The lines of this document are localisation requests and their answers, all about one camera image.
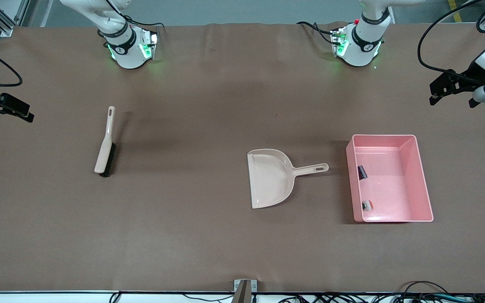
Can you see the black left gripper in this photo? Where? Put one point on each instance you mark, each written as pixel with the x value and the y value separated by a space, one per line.
pixel 466 81

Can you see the beige hand brush black bristles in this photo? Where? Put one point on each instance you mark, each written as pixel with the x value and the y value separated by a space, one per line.
pixel 104 155

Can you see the white electronic connector part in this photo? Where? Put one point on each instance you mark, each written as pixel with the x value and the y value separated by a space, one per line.
pixel 368 205

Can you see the beige plastic dustpan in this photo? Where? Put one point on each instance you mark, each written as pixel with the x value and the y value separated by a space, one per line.
pixel 270 179

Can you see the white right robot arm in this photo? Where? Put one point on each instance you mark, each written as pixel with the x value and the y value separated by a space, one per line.
pixel 126 50

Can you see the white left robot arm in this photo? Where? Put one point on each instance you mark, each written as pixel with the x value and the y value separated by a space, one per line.
pixel 364 46

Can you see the pink plastic bin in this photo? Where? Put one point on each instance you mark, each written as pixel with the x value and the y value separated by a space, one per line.
pixel 387 181

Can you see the brown table mat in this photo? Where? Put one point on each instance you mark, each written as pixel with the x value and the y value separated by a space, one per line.
pixel 225 105

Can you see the grey metal edge bracket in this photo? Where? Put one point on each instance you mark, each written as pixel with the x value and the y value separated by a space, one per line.
pixel 245 286

